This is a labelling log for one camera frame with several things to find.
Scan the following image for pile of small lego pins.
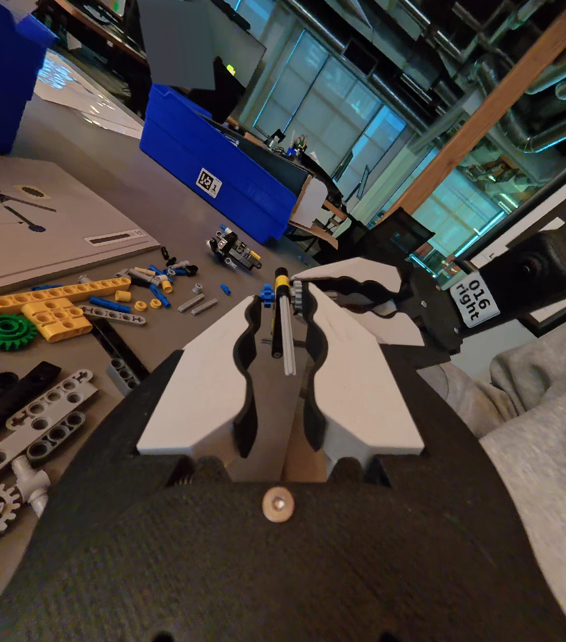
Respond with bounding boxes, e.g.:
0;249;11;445
80;246;203;314

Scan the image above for yellow lego block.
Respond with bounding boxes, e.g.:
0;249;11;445
21;297;94;343

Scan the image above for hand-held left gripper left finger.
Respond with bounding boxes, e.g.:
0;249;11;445
137;295;264;458

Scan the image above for small grey lego gear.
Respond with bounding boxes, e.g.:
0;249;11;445
292;280;310;322

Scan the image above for white paper sheet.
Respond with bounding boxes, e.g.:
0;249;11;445
35;50;144;140

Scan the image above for green lego gear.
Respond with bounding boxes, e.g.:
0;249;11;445
0;313;39;351

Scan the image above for black yellow lego assembly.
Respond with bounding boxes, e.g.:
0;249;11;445
258;267;309;376

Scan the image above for person's right forearm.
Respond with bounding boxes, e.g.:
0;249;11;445
416;363;522;437

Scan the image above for black framed patterned sign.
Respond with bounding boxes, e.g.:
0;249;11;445
466;143;566;338

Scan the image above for long black lego beam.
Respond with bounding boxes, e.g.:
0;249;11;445
92;317;151;382

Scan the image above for long yellow lego beam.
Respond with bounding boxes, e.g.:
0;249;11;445
0;277;132;327

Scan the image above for pile of grey black beams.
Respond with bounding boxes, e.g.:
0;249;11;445
0;361;99;495

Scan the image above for metal ventilation pipes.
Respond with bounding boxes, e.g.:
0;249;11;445
403;0;566;156

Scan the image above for black monitor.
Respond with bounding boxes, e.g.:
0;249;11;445
210;30;268;123

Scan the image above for lego instruction booklet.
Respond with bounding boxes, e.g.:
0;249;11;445
0;150;161;301

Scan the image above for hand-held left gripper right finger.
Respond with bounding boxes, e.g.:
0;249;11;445
303;288;425;474

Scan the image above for short grey lego beam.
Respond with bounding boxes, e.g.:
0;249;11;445
107;357;141;394

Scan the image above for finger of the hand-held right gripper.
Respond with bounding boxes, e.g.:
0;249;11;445
290;257;411;303
319;295;426;347

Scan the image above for grey lego cross connector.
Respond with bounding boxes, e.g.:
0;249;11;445
11;455;52;517

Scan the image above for black lego subassembly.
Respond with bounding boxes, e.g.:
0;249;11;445
206;226;262;272

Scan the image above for thin grey lego liftarm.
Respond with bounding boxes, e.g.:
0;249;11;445
80;306;147;326

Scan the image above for wooden ceiling beam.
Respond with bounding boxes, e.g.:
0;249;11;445
383;0;566;221

